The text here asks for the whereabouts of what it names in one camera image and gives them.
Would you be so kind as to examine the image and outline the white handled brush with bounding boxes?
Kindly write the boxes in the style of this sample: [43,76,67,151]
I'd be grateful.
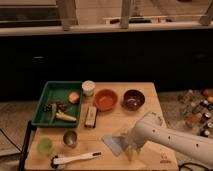
[51,152,102,169]

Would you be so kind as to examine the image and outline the toy peach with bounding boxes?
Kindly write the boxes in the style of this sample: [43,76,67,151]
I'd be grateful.
[69,92,80,104]

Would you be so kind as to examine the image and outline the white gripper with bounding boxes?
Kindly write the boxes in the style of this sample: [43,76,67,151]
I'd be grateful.
[125,132,146,161]

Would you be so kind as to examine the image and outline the green toy pepper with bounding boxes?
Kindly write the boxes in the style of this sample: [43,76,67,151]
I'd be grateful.
[49,103,57,124]

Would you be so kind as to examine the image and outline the white cup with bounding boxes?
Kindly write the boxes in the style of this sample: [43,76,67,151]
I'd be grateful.
[82,80,95,96]

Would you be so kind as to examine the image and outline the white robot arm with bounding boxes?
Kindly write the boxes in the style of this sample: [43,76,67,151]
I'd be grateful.
[126,112,213,167]

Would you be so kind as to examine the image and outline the toy grapes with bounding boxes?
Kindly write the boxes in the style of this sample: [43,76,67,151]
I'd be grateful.
[43,101,67,112]

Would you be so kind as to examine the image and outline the toy corn banana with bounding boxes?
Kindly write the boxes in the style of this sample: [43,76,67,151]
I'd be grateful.
[56,113,77,122]

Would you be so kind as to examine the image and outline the orange bowl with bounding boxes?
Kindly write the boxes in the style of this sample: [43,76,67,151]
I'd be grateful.
[94,89,118,111]

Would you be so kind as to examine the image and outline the wooden block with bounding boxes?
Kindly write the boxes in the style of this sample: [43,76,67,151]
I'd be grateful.
[84,106,97,128]

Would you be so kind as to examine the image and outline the small metal cup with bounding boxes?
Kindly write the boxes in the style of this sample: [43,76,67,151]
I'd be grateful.
[63,130,77,148]

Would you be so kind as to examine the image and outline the green plastic cup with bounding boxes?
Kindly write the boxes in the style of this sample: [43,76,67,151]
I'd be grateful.
[36,138,53,156]

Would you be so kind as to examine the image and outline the dark purple bowl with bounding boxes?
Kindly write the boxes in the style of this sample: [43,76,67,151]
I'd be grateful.
[123,89,145,111]

